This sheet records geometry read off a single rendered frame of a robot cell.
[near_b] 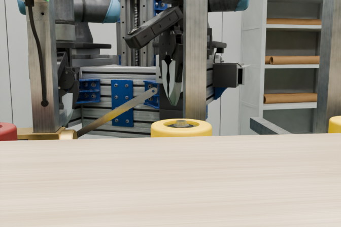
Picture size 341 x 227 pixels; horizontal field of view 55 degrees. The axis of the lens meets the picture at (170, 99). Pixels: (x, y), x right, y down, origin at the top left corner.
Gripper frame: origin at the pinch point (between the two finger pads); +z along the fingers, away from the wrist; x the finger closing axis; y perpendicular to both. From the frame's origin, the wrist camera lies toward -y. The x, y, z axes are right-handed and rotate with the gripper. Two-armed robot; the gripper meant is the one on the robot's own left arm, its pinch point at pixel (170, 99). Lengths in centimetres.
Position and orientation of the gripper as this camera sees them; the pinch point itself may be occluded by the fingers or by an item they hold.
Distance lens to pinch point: 65.1
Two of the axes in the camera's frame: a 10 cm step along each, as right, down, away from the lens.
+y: 9.0, -0.6, 4.2
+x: -4.3, -1.3, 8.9
